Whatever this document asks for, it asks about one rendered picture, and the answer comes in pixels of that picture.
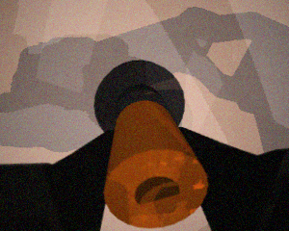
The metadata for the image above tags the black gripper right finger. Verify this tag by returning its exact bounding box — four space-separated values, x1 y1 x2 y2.
178 127 289 231

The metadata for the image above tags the dark round pedestal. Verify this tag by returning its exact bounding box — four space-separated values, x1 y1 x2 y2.
93 61 185 132

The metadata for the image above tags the orange knob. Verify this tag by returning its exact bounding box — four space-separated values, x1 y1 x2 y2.
104 100 208 228

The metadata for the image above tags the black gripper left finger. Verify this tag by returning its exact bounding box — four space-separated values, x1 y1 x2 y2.
0 130 114 231

